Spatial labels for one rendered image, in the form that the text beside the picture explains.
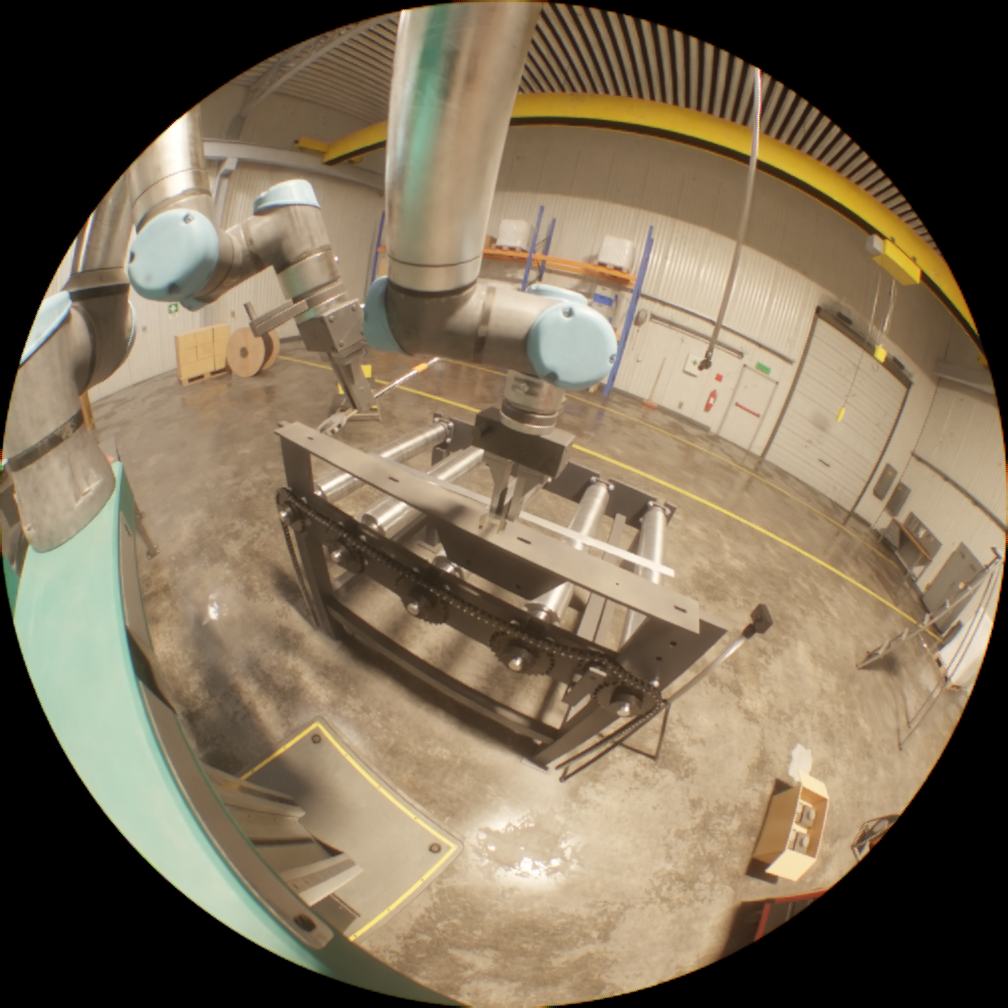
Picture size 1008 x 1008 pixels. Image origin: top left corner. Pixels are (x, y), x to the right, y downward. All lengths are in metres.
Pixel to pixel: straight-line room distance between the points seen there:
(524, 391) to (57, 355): 0.53
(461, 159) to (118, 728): 0.37
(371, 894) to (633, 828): 1.13
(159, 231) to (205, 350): 7.57
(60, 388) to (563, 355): 0.48
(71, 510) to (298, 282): 0.35
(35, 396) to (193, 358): 7.45
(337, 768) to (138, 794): 1.10
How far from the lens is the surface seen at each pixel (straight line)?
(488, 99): 0.23
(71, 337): 0.45
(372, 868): 1.27
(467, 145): 0.23
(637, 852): 1.83
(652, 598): 0.65
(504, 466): 0.46
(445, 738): 1.61
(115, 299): 0.53
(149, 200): 0.35
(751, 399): 9.95
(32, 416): 0.42
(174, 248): 0.31
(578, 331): 0.27
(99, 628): 0.30
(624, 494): 1.59
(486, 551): 0.73
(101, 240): 0.54
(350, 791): 1.27
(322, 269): 0.43
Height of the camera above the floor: 1.57
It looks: 34 degrees down
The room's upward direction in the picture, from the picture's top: 13 degrees clockwise
